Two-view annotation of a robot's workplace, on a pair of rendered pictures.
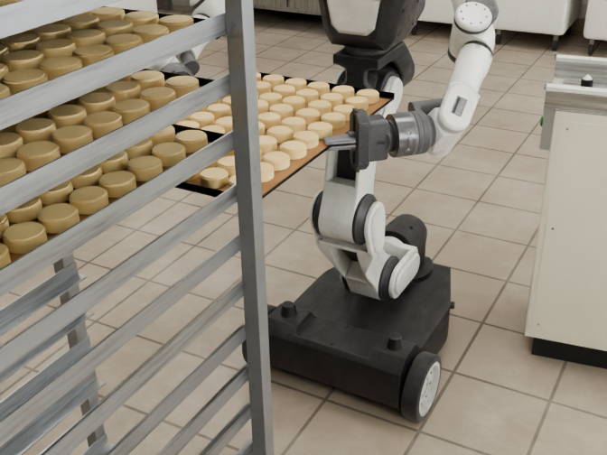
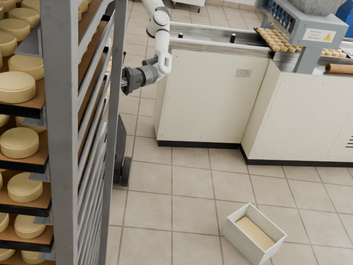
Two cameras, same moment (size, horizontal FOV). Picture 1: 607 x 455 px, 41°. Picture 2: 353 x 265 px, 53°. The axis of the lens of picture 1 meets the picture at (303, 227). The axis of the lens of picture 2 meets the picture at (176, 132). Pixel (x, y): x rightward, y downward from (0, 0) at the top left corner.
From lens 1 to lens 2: 57 cm
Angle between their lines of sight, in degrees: 32
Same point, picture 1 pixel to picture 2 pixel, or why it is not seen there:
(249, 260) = (111, 153)
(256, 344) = (110, 186)
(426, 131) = (155, 74)
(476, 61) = (166, 39)
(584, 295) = (180, 121)
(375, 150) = (135, 85)
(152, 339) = not seen: outside the picture
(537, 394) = (166, 163)
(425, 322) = (120, 142)
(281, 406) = not seen: hidden behind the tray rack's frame
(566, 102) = (176, 45)
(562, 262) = (172, 109)
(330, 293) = not seen: hidden behind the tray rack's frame
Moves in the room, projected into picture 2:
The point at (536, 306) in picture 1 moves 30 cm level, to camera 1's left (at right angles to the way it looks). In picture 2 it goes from (162, 128) to (124, 135)
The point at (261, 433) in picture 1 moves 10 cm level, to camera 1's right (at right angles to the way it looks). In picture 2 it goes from (106, 222) to (128, 215)
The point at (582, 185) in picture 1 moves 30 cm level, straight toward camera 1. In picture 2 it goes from (181, 79) to (189, 102)
